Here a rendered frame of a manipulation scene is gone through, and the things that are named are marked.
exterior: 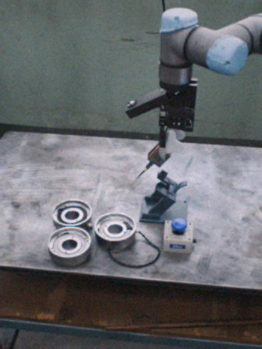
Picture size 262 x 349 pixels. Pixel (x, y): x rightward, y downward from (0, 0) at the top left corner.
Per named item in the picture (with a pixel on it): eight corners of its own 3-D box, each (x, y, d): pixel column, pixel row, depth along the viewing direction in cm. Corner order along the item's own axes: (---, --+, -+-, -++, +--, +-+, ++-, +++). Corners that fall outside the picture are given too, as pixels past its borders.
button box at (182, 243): (162, 252, 121) (164, 238, 118) (164, 233, 127) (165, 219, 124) (195, 255, 121) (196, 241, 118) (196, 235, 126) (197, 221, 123)
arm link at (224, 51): (262, 30, 97) (217, 17, 103) (228, 46, 90) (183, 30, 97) (256, 67, 102) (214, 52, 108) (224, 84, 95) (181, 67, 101)
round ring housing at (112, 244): (95, 252, 121) (94, 241, 119) (94, 224, 130) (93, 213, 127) (137, 251, 122) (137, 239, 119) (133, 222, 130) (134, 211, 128)
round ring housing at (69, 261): (96, 263, 118) (95, 252, 116) (53, 273, 116) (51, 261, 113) (86, 234, 126) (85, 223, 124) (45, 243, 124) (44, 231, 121)
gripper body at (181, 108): (192, 135, 113) (196, 89, 106) (155, 132, 114) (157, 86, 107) (193, 118, 119) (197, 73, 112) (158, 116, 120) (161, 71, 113)
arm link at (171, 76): (157, 68, 104) (161, 53, 111) (157, 86, 107) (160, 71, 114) (192, 70, 104) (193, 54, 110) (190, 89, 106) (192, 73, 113)
